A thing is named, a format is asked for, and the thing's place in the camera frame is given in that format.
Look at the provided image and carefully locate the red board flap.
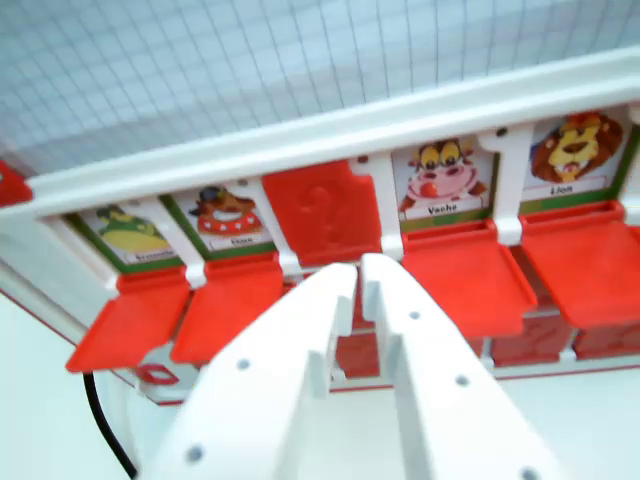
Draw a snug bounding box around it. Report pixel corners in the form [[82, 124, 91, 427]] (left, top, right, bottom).
[[261, 158, 384, 267], [518, 198, 640, 331], [169, 251, 287, 367], [65, 266, 194, 375], [398, 218, 539, 342]]

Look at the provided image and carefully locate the dog picture card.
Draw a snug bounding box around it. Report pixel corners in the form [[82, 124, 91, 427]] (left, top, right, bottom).
[[161, 183, 277, 262]]

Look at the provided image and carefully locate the frog picture card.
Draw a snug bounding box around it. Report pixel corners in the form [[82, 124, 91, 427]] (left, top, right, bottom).
[[66, 201, 182, 275]]

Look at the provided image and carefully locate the cow picture card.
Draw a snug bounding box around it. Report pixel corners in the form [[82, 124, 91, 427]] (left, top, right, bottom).
[[391, 136, 502, 222]]

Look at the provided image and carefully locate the red and white game board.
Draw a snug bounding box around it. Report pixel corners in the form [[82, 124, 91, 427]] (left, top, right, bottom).
[[0, 0, 640, 407]]

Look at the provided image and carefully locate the lion picture card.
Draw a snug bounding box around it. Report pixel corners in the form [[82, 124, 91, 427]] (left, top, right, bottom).
[[518, 111, 632, 204]]

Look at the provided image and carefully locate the long black cable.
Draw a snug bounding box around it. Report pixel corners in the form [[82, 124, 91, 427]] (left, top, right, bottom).
[[82, 371, 139, 480]]

